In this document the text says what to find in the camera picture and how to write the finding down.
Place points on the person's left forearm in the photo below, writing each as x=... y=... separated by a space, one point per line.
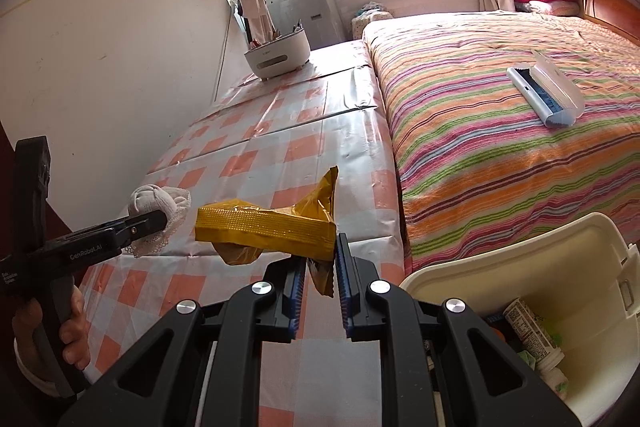
x=30 y=369

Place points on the white organiser box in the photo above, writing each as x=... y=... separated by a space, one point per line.
x=280 y=54

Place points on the white lace sock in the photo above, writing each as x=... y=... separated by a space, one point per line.
x=150 y=199

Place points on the small white bottle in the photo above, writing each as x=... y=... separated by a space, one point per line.
x=550 y=374

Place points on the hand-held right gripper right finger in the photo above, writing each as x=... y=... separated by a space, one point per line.
x=342 y=292

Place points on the patterned covered stool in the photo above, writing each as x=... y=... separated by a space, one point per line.
x=372 y=22

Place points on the yellow snack wrapper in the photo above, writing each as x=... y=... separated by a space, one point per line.
x=260 y=224

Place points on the cream plastic bin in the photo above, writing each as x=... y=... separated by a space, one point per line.
x=575 y=267

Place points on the cluster of pens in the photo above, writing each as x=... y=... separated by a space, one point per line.
x=272 y=38

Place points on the white floor appliance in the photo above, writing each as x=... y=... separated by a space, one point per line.
x=310 y=17

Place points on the orange white checkered tablecloth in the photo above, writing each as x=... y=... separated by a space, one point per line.
x=280 y=147

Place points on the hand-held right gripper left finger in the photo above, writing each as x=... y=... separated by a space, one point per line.
x=297 y=302

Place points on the striped bed blanket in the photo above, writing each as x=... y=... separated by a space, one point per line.
x=475 y=147

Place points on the person's left hand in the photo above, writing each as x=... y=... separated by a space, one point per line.
x=75 y=337

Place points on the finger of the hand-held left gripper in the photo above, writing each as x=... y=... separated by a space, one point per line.
x=145 y=223

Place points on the white labelled bottle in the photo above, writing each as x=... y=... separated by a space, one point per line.
x=527 y=324

